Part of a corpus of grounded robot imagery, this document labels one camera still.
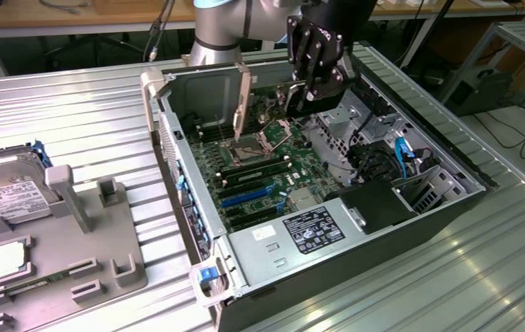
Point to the black plastic air shroud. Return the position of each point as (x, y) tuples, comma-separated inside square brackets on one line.
[(378, 207)]

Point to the open black PC case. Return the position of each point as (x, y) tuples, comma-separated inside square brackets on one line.
[(382, 249)]

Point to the green RAM stick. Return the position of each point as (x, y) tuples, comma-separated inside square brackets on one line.
[(36, 285)]

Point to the blue expansion slot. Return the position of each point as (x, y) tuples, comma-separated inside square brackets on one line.
[(248, 195)]

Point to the wooden desk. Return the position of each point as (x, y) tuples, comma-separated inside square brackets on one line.
[(475, 10)]

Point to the CPU socket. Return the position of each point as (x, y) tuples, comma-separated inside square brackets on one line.
[(251, 152)]

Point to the graphics card with fan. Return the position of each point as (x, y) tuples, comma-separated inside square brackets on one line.
[(242, 103)]

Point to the grey parts rack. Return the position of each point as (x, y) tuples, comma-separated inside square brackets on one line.
[(59, 249)]

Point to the thin metal locking lever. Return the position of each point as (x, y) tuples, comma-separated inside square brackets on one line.
[(220, 131)]

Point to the grey power supply unit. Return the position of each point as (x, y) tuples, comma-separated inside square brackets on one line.
[(262, 256)]

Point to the black box under desk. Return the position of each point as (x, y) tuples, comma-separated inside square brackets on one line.
[(484, 90)]

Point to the metal socket cover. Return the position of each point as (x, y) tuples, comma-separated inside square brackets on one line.
[(282, 121)]

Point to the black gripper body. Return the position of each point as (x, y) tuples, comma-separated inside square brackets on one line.
[(340, 14)]

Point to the black expansion slot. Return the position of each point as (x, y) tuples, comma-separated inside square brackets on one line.
[(255, 214)]

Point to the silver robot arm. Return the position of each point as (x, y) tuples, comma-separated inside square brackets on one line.
[(226, 24)]

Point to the silver CPU chip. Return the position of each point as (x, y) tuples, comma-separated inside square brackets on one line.
[(6, 259)]

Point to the blue case latch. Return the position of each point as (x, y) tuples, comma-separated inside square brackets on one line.
[(207, 275)]

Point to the green motherboard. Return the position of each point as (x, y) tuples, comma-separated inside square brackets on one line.
[(308, 166)]

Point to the silver chipset heat sink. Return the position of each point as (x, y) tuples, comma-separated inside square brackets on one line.
[(304, 198)]

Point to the metal disk bay cage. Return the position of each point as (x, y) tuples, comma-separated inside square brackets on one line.
[(336, 138)]

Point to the installed RAM stick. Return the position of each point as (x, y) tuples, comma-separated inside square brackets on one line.
[(252, 173)]

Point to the silver hard disk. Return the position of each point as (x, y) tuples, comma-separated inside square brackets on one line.
[(8, 186)]

